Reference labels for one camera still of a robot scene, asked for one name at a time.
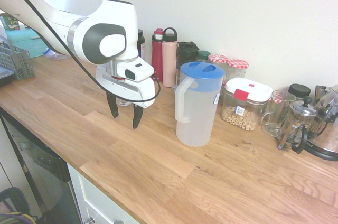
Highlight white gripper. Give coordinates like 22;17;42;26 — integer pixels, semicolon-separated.
95;64;156;130

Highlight translucent pitcher with blue lid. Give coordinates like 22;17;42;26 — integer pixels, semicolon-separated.
174;61;225;148

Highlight red water bottle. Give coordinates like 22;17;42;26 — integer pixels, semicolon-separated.
151;27;165;82

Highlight pink water bottle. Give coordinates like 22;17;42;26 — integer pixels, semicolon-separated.
161;26;179;88

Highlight clear drinking glass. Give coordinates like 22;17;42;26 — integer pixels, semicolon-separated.
115;96;134;107

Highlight black shaker bottle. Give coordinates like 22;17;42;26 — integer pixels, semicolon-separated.
176;41;200;87

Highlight clear plastic bag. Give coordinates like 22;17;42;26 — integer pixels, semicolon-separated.
43;48;68;61

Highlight green lid jar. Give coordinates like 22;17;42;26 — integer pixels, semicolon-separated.
196;50;212;64

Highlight black dishwasher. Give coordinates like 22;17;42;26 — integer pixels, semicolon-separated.
0;107;83;224

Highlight red checkered lid glass jar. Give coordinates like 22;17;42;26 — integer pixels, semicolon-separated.
226;58;250;80
208;53;229;82

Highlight grey dish rack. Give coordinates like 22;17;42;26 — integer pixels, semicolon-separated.
0;40;36;81

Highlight jars with red lids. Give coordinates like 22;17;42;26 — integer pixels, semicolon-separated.
221;77;274;132

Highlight black dish tray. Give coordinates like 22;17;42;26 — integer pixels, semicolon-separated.
0;66;14;88

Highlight green oats bag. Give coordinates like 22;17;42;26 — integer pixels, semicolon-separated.
0;13;22;32

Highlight clear glass mug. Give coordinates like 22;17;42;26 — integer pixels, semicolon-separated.
260;90;297;137

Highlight glass french press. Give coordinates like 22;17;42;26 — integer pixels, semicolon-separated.
276;96;319;154

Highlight black lid jar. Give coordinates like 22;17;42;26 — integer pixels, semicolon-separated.
287;83;312;101

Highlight glass electric kettle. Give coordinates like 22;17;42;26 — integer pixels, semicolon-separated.
303;84;338;162

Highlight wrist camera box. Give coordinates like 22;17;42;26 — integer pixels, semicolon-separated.
116;57;155;82

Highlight white drawer with handle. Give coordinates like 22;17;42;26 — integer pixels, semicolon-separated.
67;162;138;224

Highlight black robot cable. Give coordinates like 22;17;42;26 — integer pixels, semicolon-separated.
0;0;162;104

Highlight metal drawer handle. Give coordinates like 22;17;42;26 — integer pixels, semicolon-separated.
88;216;125;224

